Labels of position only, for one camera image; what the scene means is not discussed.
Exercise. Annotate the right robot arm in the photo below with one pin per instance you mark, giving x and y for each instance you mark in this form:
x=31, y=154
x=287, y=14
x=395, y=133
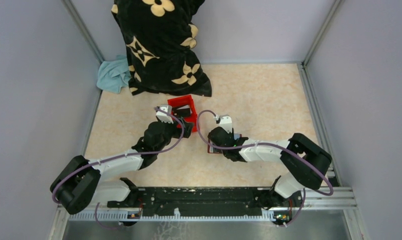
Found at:
x=306, y=162

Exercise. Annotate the black VIP credit card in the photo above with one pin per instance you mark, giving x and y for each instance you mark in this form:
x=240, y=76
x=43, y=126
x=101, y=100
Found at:
x=183, y=111

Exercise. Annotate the light blue cloth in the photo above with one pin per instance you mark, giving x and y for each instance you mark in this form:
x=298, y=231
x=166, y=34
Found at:
x=113, y=75

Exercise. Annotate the aluminium frame rail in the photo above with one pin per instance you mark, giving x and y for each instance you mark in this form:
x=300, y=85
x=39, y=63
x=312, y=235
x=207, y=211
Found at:
x=342, y=199

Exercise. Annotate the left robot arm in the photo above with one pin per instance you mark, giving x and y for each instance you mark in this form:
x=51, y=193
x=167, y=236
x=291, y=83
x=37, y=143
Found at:
x=85, y=182

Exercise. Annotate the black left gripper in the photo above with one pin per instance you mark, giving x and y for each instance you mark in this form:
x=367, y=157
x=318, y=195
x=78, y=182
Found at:
x=178, y=130

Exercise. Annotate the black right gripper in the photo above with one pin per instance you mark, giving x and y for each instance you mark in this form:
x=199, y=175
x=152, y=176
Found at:
x=229, y=133

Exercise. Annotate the red plastic bin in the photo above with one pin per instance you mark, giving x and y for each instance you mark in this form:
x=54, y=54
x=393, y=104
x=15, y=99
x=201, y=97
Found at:
x=184, y=100

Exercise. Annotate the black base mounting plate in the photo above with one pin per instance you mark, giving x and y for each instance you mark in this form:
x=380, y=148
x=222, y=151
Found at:
x=262, y=197

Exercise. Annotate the red leather card holder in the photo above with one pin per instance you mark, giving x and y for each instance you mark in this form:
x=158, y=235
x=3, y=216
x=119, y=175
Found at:
x=211, y=150

